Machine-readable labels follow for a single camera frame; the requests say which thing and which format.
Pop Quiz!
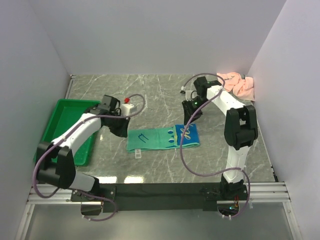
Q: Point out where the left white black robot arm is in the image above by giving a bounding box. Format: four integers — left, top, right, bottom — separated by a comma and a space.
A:
32, 95, 130, 201

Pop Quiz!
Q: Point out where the purple cable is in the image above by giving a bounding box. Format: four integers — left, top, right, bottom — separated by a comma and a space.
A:
32, 93, 146, 222
178, 72, 251, 219

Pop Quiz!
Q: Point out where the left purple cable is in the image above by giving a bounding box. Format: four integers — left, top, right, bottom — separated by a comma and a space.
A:
32, 93, 146, 222

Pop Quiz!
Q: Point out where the blue green crocodile towel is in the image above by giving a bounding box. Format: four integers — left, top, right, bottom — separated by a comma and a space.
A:
126, 124, 200, 153

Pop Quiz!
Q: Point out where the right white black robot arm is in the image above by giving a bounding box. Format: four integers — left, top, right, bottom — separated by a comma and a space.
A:
180, 74, 258, 200

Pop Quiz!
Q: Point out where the aluminium rail frame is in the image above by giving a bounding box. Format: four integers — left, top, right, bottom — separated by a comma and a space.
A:
16, 74, 302, 240

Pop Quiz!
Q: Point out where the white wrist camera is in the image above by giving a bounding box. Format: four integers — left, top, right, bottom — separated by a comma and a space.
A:
180, 86, 194, 101
120, 97, 137, 116

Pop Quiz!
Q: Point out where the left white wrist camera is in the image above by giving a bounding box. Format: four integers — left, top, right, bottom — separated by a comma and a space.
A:
120, 97, 137, 116

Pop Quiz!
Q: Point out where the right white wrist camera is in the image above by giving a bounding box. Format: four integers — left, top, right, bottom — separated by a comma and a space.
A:
180, 86, 194, 101

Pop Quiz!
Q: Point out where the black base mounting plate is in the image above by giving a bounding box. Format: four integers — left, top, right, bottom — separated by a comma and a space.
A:
71, 182, 250, 213

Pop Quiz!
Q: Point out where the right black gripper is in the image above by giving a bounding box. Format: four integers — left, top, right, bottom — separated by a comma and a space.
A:
182, 96, 211, 126

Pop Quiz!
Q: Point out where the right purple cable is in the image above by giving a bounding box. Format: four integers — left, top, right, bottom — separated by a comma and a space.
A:
178, 72, 251, 219

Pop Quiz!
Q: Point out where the pink crumpled towel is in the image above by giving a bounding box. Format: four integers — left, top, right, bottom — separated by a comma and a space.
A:
217, 72, 255, 102

